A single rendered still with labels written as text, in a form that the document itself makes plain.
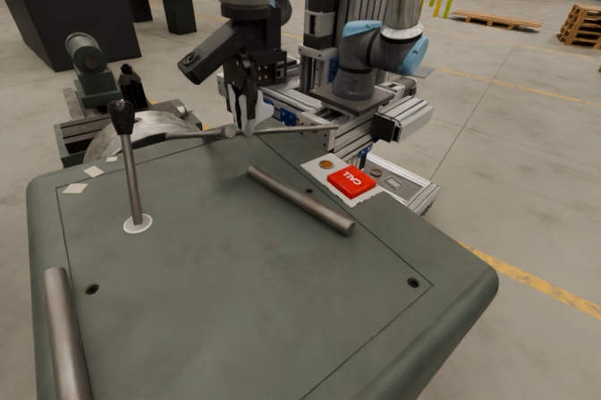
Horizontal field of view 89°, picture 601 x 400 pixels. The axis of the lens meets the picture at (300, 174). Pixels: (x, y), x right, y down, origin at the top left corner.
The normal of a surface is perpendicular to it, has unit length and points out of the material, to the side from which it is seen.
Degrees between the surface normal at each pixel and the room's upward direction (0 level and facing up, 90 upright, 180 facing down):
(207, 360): 0
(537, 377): 0
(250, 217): 0
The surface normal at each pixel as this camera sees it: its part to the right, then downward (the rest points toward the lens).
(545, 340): 0.04, -0.79
